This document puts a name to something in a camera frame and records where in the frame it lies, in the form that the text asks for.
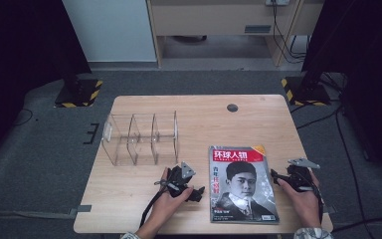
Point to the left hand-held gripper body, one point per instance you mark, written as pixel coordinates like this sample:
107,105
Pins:
177,176

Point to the magazine with portrait cover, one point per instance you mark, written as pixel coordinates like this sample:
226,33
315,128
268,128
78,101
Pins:
242,189

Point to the white power strip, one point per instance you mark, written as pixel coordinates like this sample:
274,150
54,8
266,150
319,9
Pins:
277,2

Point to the grey tape strip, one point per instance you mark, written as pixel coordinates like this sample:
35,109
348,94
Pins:
329,209
84,208

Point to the person's left hand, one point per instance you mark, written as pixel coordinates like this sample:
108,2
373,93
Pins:
165,207

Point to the white panel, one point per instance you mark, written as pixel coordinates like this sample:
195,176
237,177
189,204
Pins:
109,30

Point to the black curtain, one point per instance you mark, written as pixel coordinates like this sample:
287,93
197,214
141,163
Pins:
20,49
361,49

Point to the dark round table grommet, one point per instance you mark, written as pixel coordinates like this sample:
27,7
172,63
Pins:
232,108

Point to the clear acrylic divider rack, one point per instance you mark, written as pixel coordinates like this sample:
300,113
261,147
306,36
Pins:
139,139

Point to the black stand base striped tape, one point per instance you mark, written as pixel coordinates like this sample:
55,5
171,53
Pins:
306,93
78,94

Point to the black tape floor mark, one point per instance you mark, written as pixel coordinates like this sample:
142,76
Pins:
92,133

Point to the beige wooden cabinet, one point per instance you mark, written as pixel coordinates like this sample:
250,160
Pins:
212,20

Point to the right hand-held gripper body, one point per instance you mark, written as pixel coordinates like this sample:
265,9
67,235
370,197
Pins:
298,179

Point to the person's right hand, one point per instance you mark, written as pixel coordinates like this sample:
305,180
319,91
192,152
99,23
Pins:
305,205

